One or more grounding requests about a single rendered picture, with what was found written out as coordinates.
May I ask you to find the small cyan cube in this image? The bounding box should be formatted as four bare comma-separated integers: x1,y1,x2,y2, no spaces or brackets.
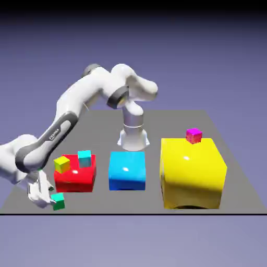
77,150,93,168

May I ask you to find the small green cube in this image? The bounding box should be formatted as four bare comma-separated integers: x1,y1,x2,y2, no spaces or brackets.
50,192,66,211

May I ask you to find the large blue box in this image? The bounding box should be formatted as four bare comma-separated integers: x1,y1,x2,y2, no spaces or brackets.
108,151,147,192

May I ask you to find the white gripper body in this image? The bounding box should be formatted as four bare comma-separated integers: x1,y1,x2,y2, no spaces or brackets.
26,170,53,209

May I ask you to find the large yellow box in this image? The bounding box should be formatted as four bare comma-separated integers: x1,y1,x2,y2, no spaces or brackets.
159,137,228,210

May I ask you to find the large red box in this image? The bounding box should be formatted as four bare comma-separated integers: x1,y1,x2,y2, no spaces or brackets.
53,154,97,193

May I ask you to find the small yellow cube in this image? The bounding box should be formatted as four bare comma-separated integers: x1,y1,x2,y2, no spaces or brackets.
53,155,71,174

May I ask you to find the small magenta cube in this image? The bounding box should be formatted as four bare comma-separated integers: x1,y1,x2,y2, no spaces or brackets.
185,127,203,145

